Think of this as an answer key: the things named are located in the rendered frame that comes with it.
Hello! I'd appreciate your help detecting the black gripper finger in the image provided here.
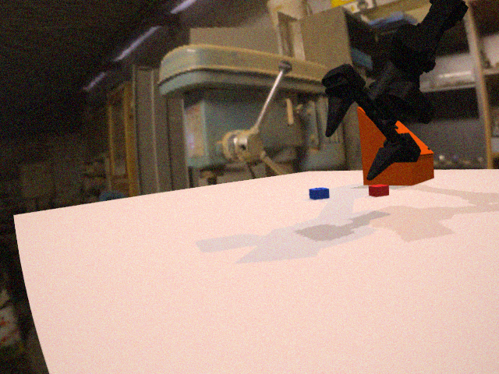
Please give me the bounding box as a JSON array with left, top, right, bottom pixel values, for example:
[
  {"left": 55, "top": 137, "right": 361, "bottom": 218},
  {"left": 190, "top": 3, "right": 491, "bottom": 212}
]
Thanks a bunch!
[
  {"left": 325, "top": 81, "right": 360, "bottom": 137},
  {"left": 366, "top": 146, "right": 412, "bottom": 181}
]

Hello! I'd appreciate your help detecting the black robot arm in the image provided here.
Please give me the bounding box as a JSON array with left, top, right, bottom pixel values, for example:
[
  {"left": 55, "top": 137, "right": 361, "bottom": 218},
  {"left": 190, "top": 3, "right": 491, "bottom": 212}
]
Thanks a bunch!
[{"left": 377, "top": 0, "right": 469, "bottom": 124}]

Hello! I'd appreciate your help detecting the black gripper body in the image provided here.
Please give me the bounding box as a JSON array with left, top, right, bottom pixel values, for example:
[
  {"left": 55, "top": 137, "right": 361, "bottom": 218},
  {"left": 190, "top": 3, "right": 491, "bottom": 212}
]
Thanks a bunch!
[{"left": 321, "top": 64, "right": 422, "bottom": 163}]

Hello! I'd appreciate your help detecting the blue block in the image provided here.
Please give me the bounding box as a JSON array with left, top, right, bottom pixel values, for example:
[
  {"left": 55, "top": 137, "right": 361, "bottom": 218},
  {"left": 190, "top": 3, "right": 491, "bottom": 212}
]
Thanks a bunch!
[{"left": 309, "top": 187, "right": 329, "bottom": 200}]

